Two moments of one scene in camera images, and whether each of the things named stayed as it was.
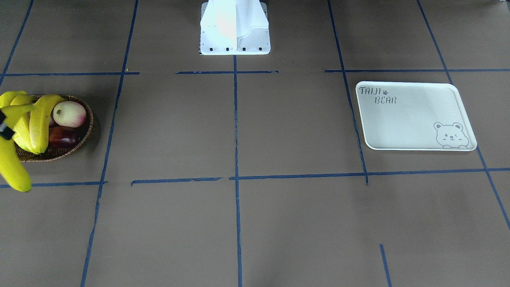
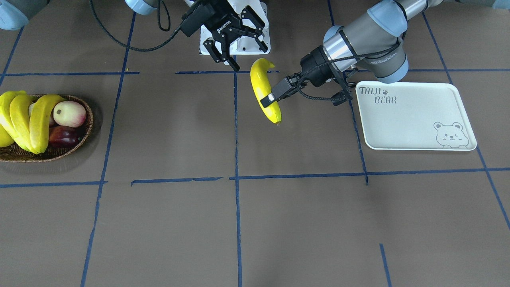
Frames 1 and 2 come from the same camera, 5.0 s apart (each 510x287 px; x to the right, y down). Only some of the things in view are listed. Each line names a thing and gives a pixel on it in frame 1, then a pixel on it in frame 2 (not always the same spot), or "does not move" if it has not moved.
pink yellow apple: (69, 113) does not move
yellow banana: (39, 121) does not move
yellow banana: (8, 160) to (261, 84)
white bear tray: (409, 116) does not move
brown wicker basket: (54, 151) does not move
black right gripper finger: (5, 131) to (228, 24)
